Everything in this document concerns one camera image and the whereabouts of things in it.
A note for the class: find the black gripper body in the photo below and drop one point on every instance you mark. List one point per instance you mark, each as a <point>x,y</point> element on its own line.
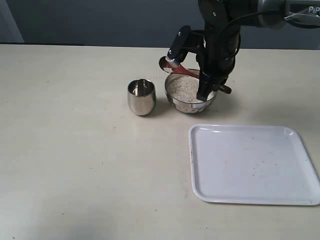
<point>221,42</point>

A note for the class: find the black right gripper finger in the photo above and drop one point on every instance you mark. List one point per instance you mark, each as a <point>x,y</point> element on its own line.
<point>219,84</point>

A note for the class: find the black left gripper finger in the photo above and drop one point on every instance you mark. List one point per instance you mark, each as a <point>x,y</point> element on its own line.
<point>205,85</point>

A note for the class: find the dark red wooden spoon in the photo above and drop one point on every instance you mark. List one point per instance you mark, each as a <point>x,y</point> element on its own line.
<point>166,67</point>

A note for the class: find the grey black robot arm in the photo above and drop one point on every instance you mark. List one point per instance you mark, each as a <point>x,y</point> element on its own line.
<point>268,14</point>

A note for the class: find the steel bowl with rice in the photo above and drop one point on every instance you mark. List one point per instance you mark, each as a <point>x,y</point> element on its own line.
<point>181,92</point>

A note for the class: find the steel cup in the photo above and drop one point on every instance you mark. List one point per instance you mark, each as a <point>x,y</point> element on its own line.
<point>141,97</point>

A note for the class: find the white plastic tray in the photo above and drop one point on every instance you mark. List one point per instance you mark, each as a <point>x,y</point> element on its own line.
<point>251,164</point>

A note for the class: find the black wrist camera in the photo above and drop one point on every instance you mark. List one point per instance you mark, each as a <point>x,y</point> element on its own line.
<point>186,41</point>

